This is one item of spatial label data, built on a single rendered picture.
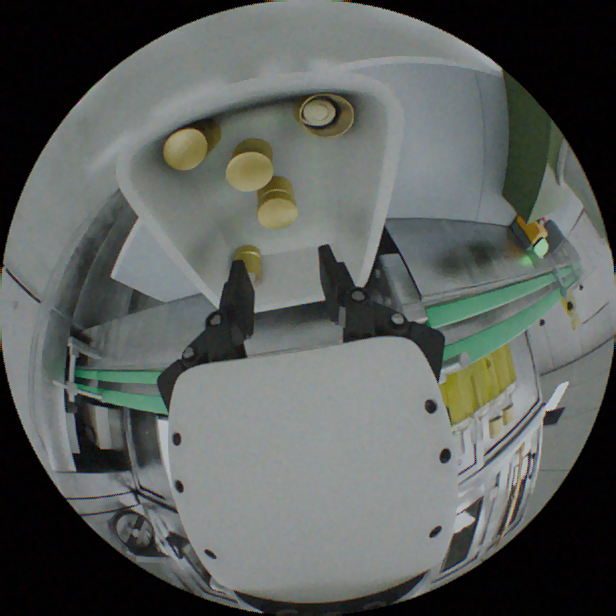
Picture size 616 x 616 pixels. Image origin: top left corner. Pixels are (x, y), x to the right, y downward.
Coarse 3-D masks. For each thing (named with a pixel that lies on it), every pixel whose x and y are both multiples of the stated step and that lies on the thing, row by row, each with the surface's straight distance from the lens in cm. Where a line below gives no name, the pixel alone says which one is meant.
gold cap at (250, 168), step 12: (240, 144) 18; (252, 144) 16; (264, 144) 17; (240, 156) 14; (252, 156) 14; (264, 156) 14; (228, 168) 15; (240, 168) 15; (252, 168) 15; (264, 168) 15; (228, 180) 15; (240, 180) 15; (252, 180) 15; (264, 180) 15
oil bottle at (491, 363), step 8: (496, 352) 46; (488, 360) 44; (496, 360) 46; (488, 368) 44; (496, 368) 46; (488, 376) 44; (496, 376) 45; (488, 384) 44; (496, 384) 45; (504, 384) 48; (488, 392) 45; (496, 392) 45; (504, 392) 48; (496, 400) 45; (496, 408) 48
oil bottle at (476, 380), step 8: (480, 360) 43; (472, 368) 41; (480, 368) 42; (472, 376) 41; (480, 376) 42; (472, 384) 40; (480, 384) 42; (472, 392) 40; (480, 392) 42; (472, 400) 41; (480, 400) 42; (488, 400) 44; (472, 408) 41; (480, 408) 42; (488, 408) 44; (480, 416) 43
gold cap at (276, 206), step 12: (276, 180) 19; (288, 180) 20; (264, 192) 18; (276, 192) 17; (288, 192) 18; (264, 204) 16; (276, 204) 16; (288, 204) 16; (264, 216) 17; (276, 216) 17; (288, 216) 17; (276, 228) 18
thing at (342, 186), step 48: (240, 96) 11; (288, 96) 15; (384, 96) 12; (144, 144) 13; (288, 144) 19; (336, 144) 20; (384, 144) 13; (144, 192) 15; (192, 192) 20; (240, 192) 21; (336, 192) 22; (384, 192) 15; (192, 240) 19; (240, 240) 25; (288, 240) 25; (336, 240) 26; (288, 288) 24
